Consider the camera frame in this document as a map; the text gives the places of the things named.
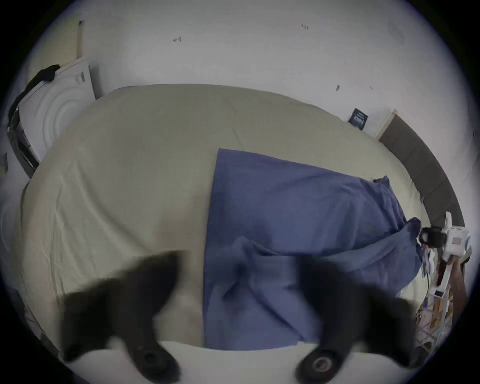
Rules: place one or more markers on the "small dark blue packet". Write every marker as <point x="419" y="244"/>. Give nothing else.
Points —
<point x="358" y="119"/>

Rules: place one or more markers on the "white washing machine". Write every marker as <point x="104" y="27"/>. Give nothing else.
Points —
<point x="56" y="112"/>

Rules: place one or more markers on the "person's right hand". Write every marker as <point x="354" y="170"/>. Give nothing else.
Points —
<point x="458" y="285"/>

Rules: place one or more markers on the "bed with beige sheet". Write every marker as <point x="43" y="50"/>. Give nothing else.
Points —
<point x="131" y="168"/>

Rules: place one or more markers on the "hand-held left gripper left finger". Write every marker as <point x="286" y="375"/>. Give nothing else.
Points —
<point x="112" y="307"/>

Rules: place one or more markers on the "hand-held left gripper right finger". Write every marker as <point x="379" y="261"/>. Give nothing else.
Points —
<point x="360" y="311"/>

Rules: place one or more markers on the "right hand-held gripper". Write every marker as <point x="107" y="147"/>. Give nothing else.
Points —
<point x="455" y="240"/>

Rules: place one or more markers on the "blue garment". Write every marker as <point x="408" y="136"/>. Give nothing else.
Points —
<point x="281" y="202"/>

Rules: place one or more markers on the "dark grey padded headboard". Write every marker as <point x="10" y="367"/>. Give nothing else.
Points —
<point x="420" y="157"/>

